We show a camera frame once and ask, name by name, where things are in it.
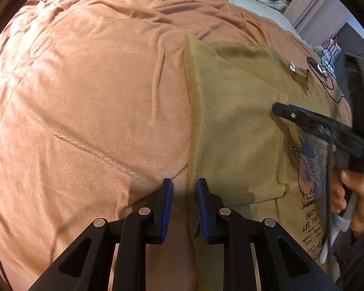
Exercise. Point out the pink curtain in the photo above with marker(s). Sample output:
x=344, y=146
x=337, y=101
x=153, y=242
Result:
x=309, y=6

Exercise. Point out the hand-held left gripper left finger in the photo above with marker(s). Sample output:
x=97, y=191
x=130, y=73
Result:
x=168, y=206

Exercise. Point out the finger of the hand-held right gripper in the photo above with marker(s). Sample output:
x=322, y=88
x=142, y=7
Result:
x=294, y=114

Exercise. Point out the person's right forearm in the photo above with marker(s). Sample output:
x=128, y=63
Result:
x=361, y=254

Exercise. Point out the orange fleece blanket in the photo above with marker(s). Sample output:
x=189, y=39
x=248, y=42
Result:
x=94, y=97

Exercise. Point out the olive brown printed t-shirt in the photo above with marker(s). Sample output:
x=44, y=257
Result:
x=236, y=112

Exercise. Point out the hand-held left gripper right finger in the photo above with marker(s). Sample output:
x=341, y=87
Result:
x=201, y=206

